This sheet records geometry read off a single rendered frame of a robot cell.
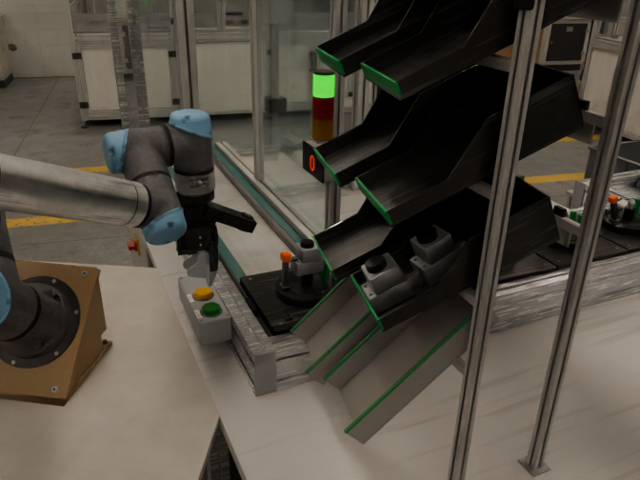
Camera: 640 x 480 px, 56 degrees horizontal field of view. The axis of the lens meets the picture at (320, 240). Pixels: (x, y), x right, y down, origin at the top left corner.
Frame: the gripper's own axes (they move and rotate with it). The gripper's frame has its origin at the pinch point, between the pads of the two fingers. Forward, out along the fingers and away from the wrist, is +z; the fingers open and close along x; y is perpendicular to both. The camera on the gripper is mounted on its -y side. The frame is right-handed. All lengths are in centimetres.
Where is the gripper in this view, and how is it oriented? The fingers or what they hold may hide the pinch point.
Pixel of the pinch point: (211, 279)
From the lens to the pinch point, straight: 128.5
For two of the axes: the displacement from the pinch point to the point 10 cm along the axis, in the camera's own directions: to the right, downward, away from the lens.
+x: 4.1, 4.0, -8.2
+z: -0.2, 9.0, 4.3
